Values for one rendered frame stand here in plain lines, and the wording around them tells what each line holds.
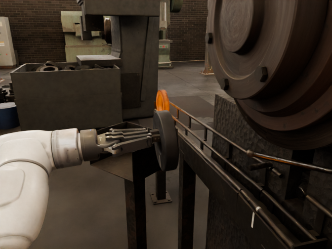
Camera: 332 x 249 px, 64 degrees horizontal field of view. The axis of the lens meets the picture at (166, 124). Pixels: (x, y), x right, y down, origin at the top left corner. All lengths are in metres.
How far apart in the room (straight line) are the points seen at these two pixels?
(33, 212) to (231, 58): 0.45
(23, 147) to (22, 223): 0.17
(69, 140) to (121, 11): 2.51
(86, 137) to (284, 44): 0.45
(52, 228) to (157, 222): 0.62
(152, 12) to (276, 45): 2.79
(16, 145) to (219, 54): 0.46
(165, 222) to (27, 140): 1.22
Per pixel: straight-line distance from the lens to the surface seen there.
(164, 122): 0.62
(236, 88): 0.50
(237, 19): 0.48
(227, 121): 0.95
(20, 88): 2.90
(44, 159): 0.62
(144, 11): 3.12
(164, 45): 8.69
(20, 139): 0.65
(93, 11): 3.00
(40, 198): 0.55
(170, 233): 1.65
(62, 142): 0.63
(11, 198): 0.52
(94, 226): 1.75
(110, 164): 1.09
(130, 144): 0.62
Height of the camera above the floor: 1.09
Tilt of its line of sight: 19 degrees down
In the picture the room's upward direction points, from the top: straight up
